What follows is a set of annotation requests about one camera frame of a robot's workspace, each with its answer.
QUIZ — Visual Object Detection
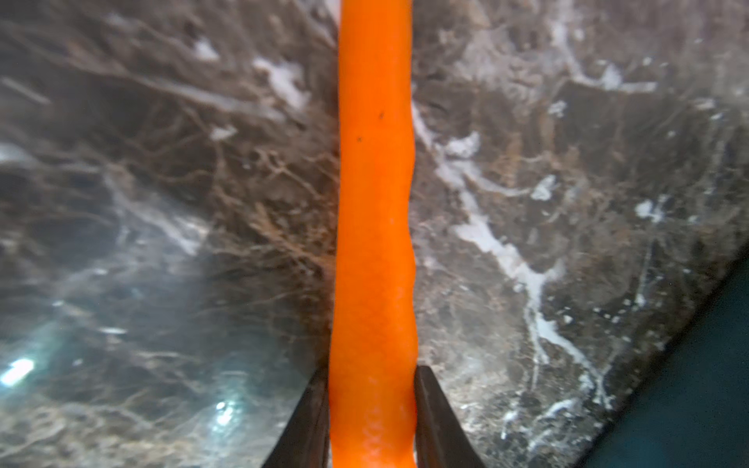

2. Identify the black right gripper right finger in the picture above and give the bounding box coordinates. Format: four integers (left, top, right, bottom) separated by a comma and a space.
415, 366, 486, 468

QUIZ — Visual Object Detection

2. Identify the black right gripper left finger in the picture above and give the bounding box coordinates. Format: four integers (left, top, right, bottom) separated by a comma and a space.
261, 366, 330, 468

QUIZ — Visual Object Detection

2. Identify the teal plastic storage box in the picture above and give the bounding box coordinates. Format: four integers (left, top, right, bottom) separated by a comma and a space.
579, 257, 748, 467

